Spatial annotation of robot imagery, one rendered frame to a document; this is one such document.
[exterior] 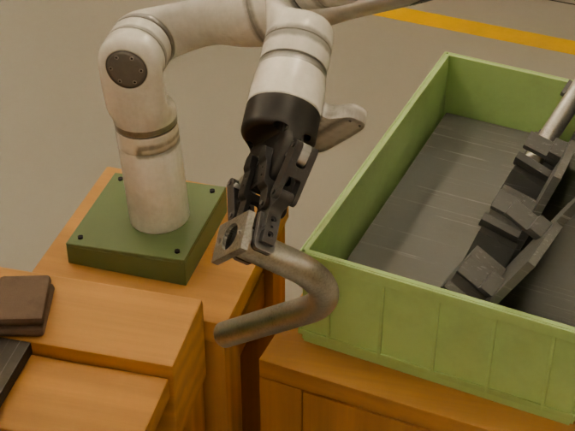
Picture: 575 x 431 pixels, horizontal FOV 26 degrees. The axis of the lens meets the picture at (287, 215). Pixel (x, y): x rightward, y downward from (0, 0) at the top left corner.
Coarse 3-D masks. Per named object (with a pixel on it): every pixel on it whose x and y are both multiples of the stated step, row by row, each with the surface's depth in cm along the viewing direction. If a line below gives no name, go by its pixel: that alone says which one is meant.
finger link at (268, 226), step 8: (288, 192) 116; (272, 200) 116; (280, 200) 115; (288, 200) 116; (272, 208) 116; (280, 208) 116; (264, 216) 116; (272, 216) 116; (280, 216) 116; (264, 224) 115; (272, 224) 116; (264, 232) 115; (272, 232) 115; (264, 240) 115; (272, 240) 115
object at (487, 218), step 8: (488, 216) 180; (480, 224) 184; (488, 224) 181; (496, 224) 180; (504, 224) 180; (496, 232) 183; (504, 232) 180; (512, 232) 179; (520, 232) 179; (512, 240) 183
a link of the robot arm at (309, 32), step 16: (272, 0) 127; (288, 0) 130; (272, 16) 126; (288, 16) 125; (304, 16) 125; (320, 16) 126; (272, 32) 125; (288, 32) 124; (304, 32) 124; (320, 32) 125; (272, 48) 124; (288, 48) 123; (304, 48) 123; (320, 48) 124
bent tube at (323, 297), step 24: (240, 216) 116; (216, 240) 118; (240, 240) 114; (216, 264) 118; (264, 264) 117; (288, 264) 117; (312, 264) 119; (312, 288) 120; (336, 288) 122; (264, 312) 132; (288, 312) 129; (312, 312) 126; (216, 336) 139; (240, 336) 136; (264, 336) 134
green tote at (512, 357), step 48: (432, 96) 214; (480, 96) 219; (528, 96) 215; (384, 144) 195; (384, 192) 202; (336, 240) 185; (384, 288) 171; (432, 288) 168; (336, 336) 181; (384, 336) 176; (432, 336) 172; (480, 336) 168; (528, 336) 165; (480, 384) 174; (528, 384) 170
